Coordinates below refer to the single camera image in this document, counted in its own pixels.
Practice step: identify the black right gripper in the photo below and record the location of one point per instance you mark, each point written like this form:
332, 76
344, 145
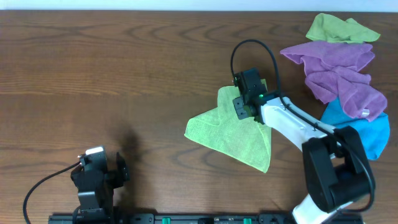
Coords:
239, 109

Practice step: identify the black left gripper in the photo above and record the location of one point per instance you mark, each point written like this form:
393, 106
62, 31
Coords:
121, 170

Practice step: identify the light green microfiber cloth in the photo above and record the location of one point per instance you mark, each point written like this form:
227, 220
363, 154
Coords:
220, 129

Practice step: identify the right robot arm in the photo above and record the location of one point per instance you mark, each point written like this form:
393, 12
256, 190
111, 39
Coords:
338, 177

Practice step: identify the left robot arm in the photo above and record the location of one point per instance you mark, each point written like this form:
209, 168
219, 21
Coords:
97, 204

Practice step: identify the purple microfiber cloth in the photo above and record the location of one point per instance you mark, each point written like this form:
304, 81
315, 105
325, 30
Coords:
332, 70

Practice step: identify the olive green cloth at back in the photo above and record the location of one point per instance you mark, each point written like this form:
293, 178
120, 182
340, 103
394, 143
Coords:
331, 29

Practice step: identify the blue microfiber cloth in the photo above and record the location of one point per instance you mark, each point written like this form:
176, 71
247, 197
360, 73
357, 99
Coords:
374, 135

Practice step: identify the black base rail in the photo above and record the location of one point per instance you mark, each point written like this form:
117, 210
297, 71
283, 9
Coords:
148, 218

